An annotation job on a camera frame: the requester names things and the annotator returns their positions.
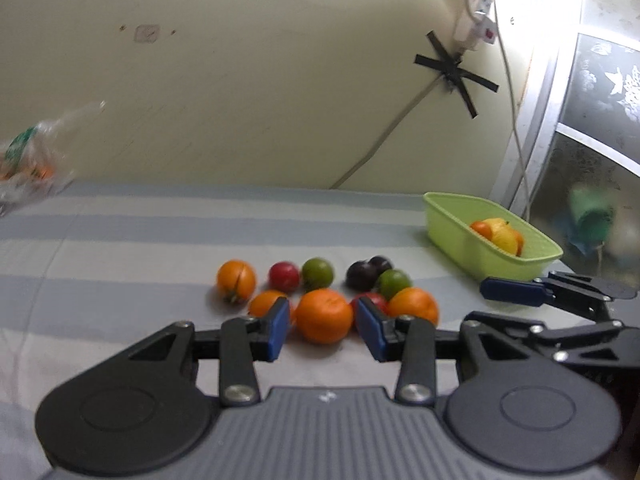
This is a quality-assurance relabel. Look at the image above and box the large yellow citrus fruit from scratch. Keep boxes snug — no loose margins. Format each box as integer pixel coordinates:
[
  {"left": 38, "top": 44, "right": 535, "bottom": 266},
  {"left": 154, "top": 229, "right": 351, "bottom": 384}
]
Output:
[{"left": 484, "top": 218, "right": 516, "bottom": 256}]

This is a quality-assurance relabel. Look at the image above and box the green tomato front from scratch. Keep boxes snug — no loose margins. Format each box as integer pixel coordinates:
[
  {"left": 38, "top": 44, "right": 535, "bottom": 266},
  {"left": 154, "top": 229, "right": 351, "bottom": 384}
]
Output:
[{"left": 375, "top": 269, "right": 412, "bottom": 300}]

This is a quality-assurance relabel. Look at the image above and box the green tomato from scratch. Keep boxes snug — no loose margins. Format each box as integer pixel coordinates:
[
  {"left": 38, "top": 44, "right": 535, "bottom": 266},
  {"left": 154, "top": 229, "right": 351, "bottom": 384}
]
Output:
[
  {"left": 302, "top": 257, "right": 334, "bottom": 290},
  {"left": 375, "top": 269, "right": 412, "bottom": 300}
]

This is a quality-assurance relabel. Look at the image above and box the red cherry tomato back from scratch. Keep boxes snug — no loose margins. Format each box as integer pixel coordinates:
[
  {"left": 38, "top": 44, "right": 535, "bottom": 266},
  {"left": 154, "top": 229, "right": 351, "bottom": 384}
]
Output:
[{"left": 268, "top": 261, "right": 300, "bottom": 294}]

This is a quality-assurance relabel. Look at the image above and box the dark purple tomato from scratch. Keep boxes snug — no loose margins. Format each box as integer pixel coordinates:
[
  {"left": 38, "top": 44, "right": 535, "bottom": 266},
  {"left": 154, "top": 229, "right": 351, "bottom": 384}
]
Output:
[
  {"left": 345, "top": 260, "right": 378, "bottom": 292},
  {"left": 368, "top": 255, "right": 394, "bottom": 275}
]

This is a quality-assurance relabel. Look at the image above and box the small orange tangerine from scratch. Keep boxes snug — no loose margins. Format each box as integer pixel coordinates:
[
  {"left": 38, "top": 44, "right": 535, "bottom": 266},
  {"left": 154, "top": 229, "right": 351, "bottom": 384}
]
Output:
[{"left": 295, "top": 288, "right": 354, "bottom": 344}]

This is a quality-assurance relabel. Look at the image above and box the green plastic basket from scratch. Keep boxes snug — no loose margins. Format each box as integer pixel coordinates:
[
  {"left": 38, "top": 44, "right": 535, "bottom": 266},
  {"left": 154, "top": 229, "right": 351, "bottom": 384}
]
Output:
[{"left": 423, "top": 192, "right": 563, "bottom": 281}]

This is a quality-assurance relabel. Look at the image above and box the green tomato back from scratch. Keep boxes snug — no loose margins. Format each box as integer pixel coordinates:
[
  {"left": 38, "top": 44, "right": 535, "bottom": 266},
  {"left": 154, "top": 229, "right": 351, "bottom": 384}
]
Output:
[{"left": 302, "top": 257, "right": 334, "bottom": 290}]

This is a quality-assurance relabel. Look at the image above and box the frosted glass door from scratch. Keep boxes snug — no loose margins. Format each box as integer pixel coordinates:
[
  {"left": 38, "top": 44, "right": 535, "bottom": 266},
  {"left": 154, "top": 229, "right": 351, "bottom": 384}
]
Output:
[{"left": 489, "top": 0, "right": 640, "bottom": 291}]

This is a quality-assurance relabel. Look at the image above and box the black tape cross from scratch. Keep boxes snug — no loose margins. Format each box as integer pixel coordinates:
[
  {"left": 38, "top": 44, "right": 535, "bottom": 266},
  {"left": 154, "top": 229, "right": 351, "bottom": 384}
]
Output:
[{"left": 413, "top": 30, "right": 499, "bottom": 118}]

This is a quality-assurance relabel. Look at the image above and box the white power strip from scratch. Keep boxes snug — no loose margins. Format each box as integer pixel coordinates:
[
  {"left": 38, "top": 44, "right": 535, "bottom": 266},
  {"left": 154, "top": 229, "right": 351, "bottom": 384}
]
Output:
[{"left": 454, "top": 0, "right": 498, "bottom": 54}]

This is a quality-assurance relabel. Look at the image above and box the clear plastic snack bag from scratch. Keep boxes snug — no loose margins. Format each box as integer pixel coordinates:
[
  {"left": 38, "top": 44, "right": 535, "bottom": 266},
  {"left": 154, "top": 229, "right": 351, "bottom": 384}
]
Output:
[{"left": 1, "top": 101, "right": 106, "bottom": 217}]

